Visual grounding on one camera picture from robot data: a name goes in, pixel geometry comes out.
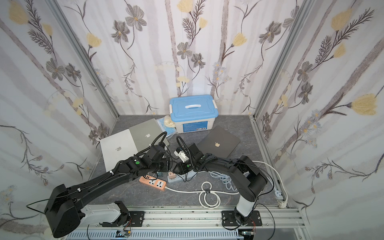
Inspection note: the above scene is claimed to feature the blue lid storage box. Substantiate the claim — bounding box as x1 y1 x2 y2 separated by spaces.
170 95 219 133

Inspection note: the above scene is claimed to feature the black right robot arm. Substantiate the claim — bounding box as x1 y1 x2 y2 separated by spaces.
172 144 268 225

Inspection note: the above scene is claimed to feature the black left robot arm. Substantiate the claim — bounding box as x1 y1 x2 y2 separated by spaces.
44 144 169 238

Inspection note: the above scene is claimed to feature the pink charger plug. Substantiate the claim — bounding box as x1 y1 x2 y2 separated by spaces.
168 172 177 180

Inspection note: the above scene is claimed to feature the light blue cord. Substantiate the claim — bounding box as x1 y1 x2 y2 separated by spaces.
208 170 283 199

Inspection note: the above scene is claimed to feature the white silver laptop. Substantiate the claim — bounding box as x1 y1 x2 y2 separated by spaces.
101 129 138 172

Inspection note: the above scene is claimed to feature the orange power strip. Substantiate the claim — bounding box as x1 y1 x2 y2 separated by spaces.
139 175 167 191

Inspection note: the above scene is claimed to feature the blue face mask pack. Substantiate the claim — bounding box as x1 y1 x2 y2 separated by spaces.
157 117 177 138

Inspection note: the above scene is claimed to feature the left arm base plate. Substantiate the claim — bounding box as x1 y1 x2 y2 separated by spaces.
101 211 145 227

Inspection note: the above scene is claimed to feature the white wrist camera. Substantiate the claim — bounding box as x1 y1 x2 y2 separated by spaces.
174 148 190 163

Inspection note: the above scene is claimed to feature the grey power strip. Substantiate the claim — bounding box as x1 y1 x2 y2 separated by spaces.
167 171 197 184

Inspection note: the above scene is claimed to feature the white wall plug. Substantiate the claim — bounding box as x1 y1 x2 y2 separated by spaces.
278 200 288 209

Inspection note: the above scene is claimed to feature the black usb cable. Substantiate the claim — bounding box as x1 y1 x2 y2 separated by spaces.
161 145 196 183

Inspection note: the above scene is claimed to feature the grey silver laptop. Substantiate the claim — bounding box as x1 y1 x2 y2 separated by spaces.
129 119 163 152

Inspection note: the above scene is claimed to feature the white power strip cord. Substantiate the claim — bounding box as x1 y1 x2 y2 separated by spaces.
164 160 289 210

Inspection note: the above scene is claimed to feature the dark grey laptop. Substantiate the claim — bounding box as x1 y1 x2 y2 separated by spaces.
197 126 241 158

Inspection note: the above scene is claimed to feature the aluminium mounting rail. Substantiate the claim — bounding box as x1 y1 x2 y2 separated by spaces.
64 205 310 240

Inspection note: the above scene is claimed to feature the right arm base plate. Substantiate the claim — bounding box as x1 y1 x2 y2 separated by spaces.
221 210 263 227

